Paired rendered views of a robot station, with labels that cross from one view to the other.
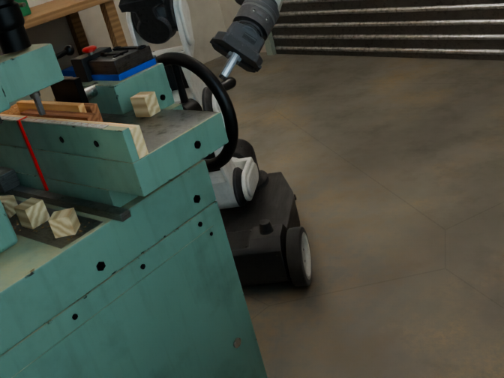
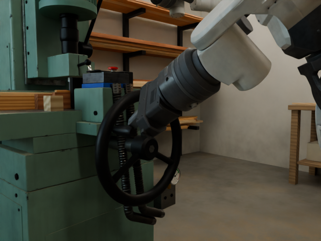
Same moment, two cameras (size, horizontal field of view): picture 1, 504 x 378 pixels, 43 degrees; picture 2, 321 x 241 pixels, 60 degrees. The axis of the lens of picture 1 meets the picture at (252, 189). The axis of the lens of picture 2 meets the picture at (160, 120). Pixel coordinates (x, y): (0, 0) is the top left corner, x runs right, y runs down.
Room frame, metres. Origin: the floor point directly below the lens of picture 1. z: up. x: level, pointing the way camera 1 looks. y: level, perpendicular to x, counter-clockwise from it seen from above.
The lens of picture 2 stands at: (1.40, -0.59, 0.94)
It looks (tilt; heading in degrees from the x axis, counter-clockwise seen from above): 5 degrees down; 86
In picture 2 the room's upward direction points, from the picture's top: straight up
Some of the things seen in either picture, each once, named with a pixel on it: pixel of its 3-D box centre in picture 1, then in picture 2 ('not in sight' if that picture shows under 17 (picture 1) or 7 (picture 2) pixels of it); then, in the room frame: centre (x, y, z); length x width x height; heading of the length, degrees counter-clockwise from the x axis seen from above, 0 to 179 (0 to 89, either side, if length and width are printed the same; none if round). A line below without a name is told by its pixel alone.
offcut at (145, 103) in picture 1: (145, 104); (53, 103); (1.17, 0.15, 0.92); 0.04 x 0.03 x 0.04; 51
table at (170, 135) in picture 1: (100, 130); (91, 118); (1.25, 0.27, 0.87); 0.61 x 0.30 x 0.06; 44
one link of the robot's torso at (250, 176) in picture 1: (227, 183); not in sight; (2.17, 0.08, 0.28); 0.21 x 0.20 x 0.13; 164
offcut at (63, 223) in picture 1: (64, 223); not in sight; (0.96, 0.31, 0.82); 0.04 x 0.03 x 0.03; 83
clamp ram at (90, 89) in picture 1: (83, 94); (90, 92); (1.24, 0.27, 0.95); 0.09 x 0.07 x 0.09; 44
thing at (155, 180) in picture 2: not in sight; (157, 192); (1.46, 0.42, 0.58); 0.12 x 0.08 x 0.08; 134
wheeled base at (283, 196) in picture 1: (231, 208); not in sight; (2.14, 0.09, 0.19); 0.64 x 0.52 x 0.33; 164
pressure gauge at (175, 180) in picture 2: not in sight; (171, 177); (1.50, 0.37, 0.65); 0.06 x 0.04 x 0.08; 44
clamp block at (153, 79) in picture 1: (124, 94); (108, 104); (1.31, 0.21, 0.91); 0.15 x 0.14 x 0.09; 44
